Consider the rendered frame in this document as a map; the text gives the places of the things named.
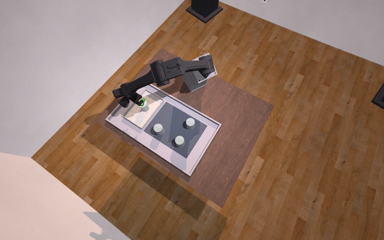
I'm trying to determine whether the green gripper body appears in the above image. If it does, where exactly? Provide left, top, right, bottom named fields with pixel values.
left=134, top=92, right=143, bottom=106

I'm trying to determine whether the clear glass jar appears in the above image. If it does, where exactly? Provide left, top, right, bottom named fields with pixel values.
left=186, top=118, right=195, bottom=130
left=140, top=101, right=149, bottom=112
left=175, top=136, right=185, bottom=147
left=154, top=124, right=164, bottom=135

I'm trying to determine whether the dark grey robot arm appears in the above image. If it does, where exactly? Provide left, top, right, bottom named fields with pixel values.
left=112, top=55, right=215, bottom=108

